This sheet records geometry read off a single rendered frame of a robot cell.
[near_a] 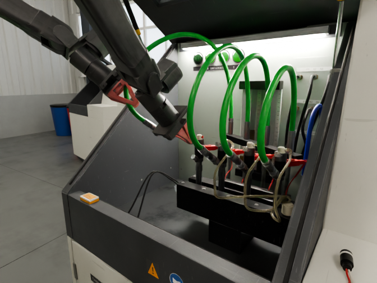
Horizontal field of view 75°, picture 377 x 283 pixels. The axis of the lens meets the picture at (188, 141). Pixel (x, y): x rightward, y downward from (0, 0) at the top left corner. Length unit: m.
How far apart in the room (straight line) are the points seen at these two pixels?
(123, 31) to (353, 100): 0.47
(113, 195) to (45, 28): 0.56
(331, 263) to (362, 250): 0.08
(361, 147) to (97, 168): 0.74
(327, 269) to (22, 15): 0.81
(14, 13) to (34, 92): 6.92
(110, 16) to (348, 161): 0.52
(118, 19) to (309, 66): 0.62
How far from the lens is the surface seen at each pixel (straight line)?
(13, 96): 7.39
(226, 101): 0.51
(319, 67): 0.88
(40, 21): 0.74
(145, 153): 1.01
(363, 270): 0.54
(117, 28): 0.46
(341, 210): 0.61
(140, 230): 0.61
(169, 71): 0.61
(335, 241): 0.59
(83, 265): 0.93
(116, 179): 0.94
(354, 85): 0.62
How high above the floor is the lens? 1.28
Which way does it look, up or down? 13 degrees down
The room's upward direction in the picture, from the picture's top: straight up
